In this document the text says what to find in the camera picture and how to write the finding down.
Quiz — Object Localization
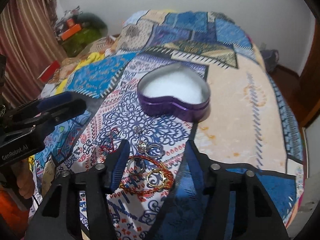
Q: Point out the left hand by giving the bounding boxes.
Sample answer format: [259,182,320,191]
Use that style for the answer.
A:
[16,159,35,199]

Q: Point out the red box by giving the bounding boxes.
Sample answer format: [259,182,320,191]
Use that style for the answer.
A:
[37,60,60,83]

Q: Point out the striped brown curtain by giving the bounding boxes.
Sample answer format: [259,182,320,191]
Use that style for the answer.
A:
[1,0,67,107]

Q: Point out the yellow cloth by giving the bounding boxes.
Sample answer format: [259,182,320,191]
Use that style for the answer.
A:
[55,52,105,95]

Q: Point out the orange box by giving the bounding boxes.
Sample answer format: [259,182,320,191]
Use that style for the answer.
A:
[61,24,82,41]

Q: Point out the brown striped blanket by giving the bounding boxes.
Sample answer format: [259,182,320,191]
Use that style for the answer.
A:
[48,36,116,84]

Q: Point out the grey green cushion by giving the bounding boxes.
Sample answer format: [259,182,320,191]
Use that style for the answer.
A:
[76,12,108,36]

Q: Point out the purple heart-shaped tin box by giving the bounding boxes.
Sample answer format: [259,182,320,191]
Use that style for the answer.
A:
[137,63,211,122]

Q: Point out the patchwork patterned bedspread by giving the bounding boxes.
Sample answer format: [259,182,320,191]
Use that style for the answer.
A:
[25,10,304,239]

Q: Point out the wooden wardrobe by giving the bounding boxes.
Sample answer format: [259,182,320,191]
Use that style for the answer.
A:
[299,20,319,127]

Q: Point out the grey backpack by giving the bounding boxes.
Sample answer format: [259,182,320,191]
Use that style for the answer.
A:
[260,49,279,73]

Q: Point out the gold ring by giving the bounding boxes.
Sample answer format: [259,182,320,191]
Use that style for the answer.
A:
[146,169,166,188]

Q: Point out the silver band ring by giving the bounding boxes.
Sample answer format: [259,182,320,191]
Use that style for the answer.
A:
[126,157,147,176]

